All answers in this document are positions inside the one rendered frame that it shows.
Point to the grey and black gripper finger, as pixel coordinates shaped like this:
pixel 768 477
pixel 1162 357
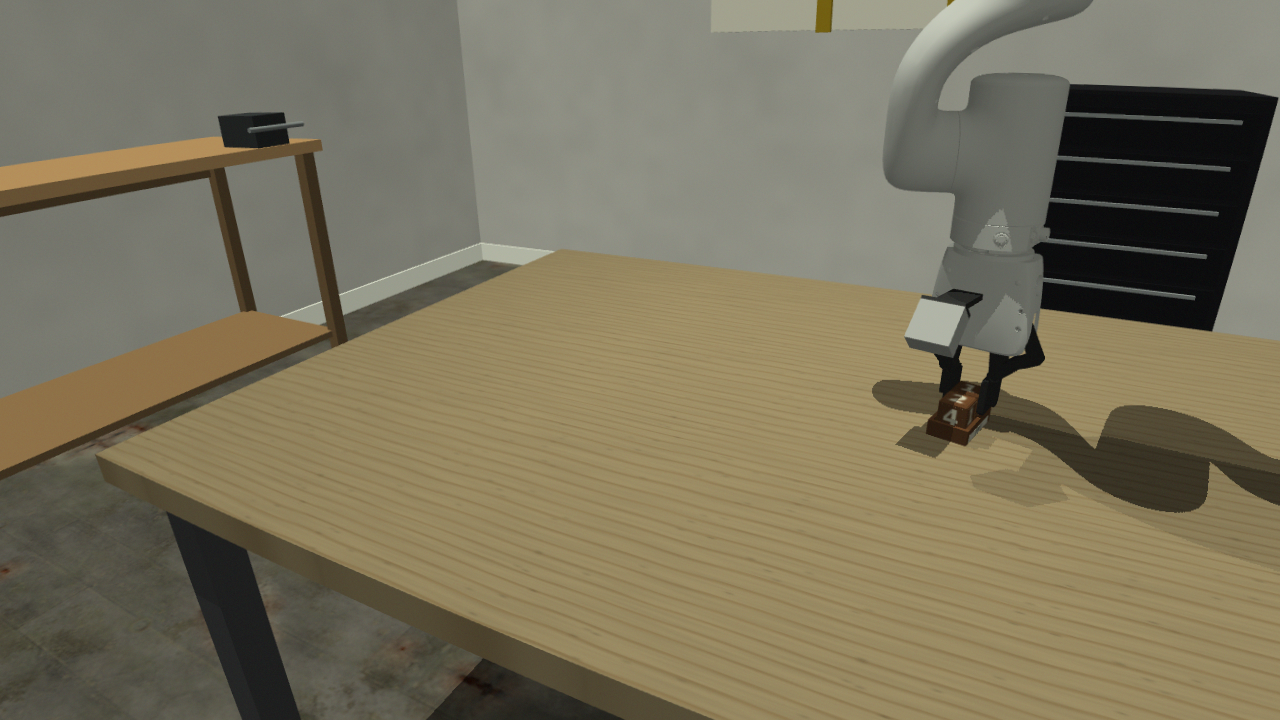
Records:
pixel 1001 366
pixel 951 371

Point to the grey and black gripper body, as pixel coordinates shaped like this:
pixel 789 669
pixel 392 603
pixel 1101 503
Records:
pixel 1009 284

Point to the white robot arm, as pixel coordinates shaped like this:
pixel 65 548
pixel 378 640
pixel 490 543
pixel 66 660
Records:
pixel 997 156

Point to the brown wooden tray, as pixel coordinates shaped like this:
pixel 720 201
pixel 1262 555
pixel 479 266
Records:
pixel 956 434

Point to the brown number cube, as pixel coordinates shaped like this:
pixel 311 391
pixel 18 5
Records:
pixel 956 409
pixel 968 389

